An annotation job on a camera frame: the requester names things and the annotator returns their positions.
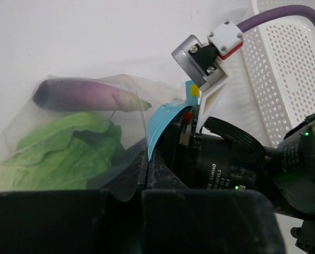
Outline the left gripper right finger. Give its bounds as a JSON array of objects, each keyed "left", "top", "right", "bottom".
[{"left": 141, "top": 152, "right": 284, "bottom": 253}]

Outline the white perforated basket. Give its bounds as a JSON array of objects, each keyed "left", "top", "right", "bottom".
[{"left": 241, "top": 16, "right": 315, "bottom": 147}]

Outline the yellow zip slider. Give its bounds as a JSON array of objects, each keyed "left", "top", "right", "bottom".
[{"left": 190, "top": 84, "right": 200, "bottom": 98}]

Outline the clear zip top bag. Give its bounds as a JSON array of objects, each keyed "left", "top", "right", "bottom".
[{"left": 0, "top": 75, "right": 200, "bottom": 192}]

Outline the fake green lettuce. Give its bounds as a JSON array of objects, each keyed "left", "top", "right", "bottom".
[{"left": 0, "top": 112, "right": 124, "bottom": 192}]

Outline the fake purple eggplant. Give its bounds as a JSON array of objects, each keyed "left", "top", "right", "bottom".
[{"left": 32, "top": 78, "right": 151, "bottom": 112}]

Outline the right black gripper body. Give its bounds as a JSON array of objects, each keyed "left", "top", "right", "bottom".
[{"left": 159, "top": 106, "right": 278, "bottom": 196}]

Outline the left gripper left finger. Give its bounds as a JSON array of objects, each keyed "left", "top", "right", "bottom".
[{"left": 0, "top": 141, "right": 146, "bottom": 253}]

